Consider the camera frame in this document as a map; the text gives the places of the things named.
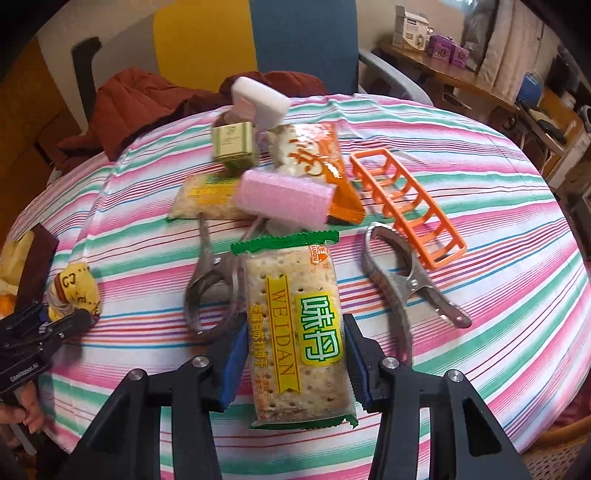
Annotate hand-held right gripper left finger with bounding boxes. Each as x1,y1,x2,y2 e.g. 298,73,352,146
55,316,252,480

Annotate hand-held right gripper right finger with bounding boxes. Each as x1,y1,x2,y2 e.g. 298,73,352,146
342,313,532,480

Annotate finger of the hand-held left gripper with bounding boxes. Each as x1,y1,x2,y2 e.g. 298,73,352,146
14,301,51,325
44,308,93,344

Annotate yellow sock toy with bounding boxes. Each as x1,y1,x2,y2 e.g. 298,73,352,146
46,263,102,324

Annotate green-edged cracker packet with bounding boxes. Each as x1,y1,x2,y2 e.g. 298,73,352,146
230,229,360,430
166,173,252,223

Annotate metal clamp tool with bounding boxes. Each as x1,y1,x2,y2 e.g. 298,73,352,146
362,222,472,365

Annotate orange plastic rack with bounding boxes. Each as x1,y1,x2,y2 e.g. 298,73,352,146
348,148,467,271

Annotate pink hair roller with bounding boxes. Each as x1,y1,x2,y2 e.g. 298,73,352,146
233,168,341,232

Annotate person's left hand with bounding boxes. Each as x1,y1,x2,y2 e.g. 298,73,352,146
0,381,44,444

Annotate metal tongs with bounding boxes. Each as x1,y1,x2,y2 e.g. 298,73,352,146
184,215,259,342

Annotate orange snack packet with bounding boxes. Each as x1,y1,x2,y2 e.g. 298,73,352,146
265,122,366,226

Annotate wicker chair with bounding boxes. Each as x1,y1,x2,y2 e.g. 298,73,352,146
522,415,591,480

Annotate small green box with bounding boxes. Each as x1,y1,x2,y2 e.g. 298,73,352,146
210,121,258,174

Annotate striped tablecloth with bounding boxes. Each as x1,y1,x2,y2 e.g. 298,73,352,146
7,92,587,455

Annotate red-brown padded jacket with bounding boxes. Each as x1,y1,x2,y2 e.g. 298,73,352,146
39,69,328,162

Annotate white rectangular block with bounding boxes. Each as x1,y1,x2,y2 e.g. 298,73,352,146
231,76,291,130

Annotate wooden side desk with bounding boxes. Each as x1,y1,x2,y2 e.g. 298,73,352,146
369,44,583,171

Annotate blue round container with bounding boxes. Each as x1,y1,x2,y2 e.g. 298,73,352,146
515,71,548,109

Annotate grey yellow blue chair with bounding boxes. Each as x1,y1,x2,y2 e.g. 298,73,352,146
152,0,435,107

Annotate white carton with print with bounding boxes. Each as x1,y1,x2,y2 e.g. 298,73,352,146
392,6,432,49

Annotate grey hanging cloth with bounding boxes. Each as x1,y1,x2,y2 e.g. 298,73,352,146
462,0,559,93

